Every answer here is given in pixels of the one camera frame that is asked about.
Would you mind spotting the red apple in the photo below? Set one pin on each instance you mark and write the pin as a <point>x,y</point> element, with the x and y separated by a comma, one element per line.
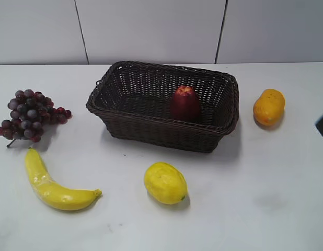
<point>185,104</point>

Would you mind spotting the orange mango fruit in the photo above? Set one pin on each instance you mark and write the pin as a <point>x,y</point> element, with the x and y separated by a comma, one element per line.
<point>269,107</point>

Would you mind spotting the dark woven wicker basket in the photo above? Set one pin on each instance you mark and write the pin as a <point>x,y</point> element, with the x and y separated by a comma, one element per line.
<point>133,101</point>

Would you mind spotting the yellow banana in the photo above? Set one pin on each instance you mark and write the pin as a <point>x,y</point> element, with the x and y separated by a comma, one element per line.
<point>52,193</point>

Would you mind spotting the purple grape bunch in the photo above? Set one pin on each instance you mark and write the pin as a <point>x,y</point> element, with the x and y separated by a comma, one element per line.
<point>30,113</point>

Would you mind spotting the yellow lemon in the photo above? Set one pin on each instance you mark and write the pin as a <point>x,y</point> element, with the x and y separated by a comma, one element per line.
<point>165,183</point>

